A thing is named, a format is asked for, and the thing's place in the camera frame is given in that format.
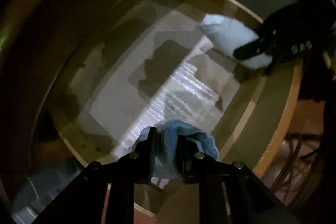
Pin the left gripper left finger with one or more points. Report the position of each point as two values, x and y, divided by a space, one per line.
146 158

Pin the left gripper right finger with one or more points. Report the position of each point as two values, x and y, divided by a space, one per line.
190 163

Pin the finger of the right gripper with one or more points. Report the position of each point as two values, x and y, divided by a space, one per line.
249 50

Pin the light blue underwear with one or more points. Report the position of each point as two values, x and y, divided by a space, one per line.
166 145

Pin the light grey underwear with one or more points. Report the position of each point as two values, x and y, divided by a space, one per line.
228 34

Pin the wooden drawer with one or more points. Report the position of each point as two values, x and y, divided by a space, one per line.
150 63

